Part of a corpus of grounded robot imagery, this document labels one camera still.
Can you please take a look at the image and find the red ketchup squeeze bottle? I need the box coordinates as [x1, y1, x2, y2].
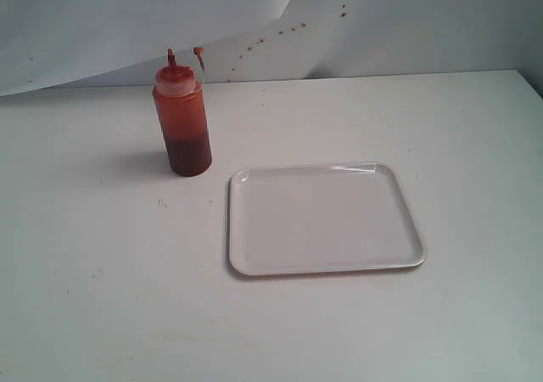
[152, 48, 212, 177]

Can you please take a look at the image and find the white rectangular plastic tray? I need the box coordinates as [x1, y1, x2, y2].
[227, 162, 427, 278]

